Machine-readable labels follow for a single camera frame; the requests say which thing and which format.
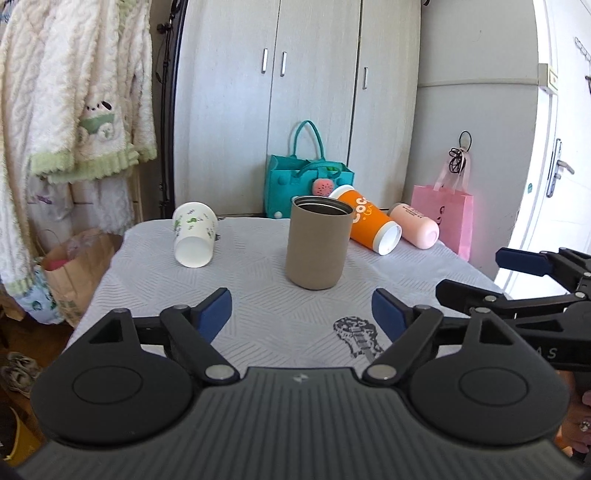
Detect grey refrigerator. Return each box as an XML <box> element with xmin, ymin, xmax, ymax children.
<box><xmin>404</xmin><ymin>0</ymin><xmax>551</xmax><ymax>274</ymax></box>

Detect white door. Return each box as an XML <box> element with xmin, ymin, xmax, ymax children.
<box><xmin>492</xmin><ymin>0</ymin><xmax>591</xmax><ymax>298</ymax></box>

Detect white cup with green print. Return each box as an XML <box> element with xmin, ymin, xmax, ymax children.
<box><xmin>172</xmin><ymin>202</ymin><xmax>218</xmax><ymax>268</ymax></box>

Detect white fleece garment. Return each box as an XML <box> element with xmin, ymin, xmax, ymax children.
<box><xmin>0</xmin><ymin>0</ymin><xmax>40</xmax><ymax>301</ymax></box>

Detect grey sneakers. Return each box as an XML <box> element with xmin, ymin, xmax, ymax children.
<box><xmin>0</xmin><ymin>352</ymin><xmax>43</xmax><ymax>398</ymax></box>

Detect black hair tie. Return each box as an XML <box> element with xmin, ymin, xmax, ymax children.
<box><xmin>446</xmin><ymin>130</ymin><xmax>474</xmax><ymax>175</ymax></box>

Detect teal felt tote bag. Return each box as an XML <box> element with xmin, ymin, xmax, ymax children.
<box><xmin>266</xmin><ymin>120</ymin><xmax>355</xmax><ymax>220</ymax></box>

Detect black stand pole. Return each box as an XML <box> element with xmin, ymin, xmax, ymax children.
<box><xmin>154</xmin><ymin>0</ymin><xmax>182</xmax><ymax>219</ymax></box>

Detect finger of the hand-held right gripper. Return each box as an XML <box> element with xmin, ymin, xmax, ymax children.
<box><xmin>436</xmin><ymin>279</ymin><xmax>591</xmax><ymax>320</ymax></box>
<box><xmin>495</xmin><ymin>247</ymin><xmax>591</xmax><ymax>293</ymax></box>

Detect white fleece robe green trim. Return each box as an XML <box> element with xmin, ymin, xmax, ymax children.
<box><xmin>25</xmin><ymin>0</ymin><xmax>158</xmax><ymax>184</ymax></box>

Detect blue patterned cloth bag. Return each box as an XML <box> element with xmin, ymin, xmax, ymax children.
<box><xmin>27</xmin><ymin>265</ymin><xmax>66</xmax><ymax>325</ymax></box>

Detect taupe cup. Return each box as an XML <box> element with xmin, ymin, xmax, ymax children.
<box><xmin>285</xmin><ymin>195</ymin><xmax>354</xmax><ymax>291</ymax></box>

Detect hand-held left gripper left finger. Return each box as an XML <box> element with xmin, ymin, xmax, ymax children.
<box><xmin>69</xmin><ymin>287</ymin><xmax>241</xmax><ymax>387</ymax></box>

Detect person's right hand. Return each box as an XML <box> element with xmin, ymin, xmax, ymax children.
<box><xmin>566</xmin><ymin>369</ymin><xmax>591</xmax><ymax>459</ymax></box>

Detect grey patterned tablecloth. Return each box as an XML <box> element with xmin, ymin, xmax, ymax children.
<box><xmin>65</xmin><ymin>216</ymin><xmax>509</xmax><ymax>370</ymax></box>

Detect grey wardrobe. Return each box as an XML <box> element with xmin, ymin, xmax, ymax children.
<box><xmin>173</xmin><ymin>0</ymin><xmax>422</xmax><ymax>217</ymax></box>

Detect brown paper bag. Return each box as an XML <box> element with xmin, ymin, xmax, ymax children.
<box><xmin>41</xmin><ymin>229</ymin><xmax>123</xmax><ymax>328</ymax></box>

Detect silver door handle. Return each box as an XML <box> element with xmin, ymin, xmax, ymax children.
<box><xmin>547</xmin><ymin>138</ymin><xmax>576</xmax><ymax>198</ymax></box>

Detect orange cup with white rim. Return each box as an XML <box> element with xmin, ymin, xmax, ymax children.
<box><xmin>329</xmin><ymin>185</ymin><xmax>402</xmax><ymax>256</ymax></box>

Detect pink paper gift bag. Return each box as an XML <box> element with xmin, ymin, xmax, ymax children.
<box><xmin>411</xmin><ymin>152</ymin><xmax>475</xmax><ymax>262</ymax></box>

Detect pink cup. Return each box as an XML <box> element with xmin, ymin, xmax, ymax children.
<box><xmin>388</xmin><ymin>203</ymin><xmax>440</xmax><ymax>250</ymax></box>

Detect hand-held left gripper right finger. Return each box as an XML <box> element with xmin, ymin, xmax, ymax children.
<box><xmin>361</xmin><ymin>288</ymin><xmax>550</xmax><ymax>386</ymax></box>

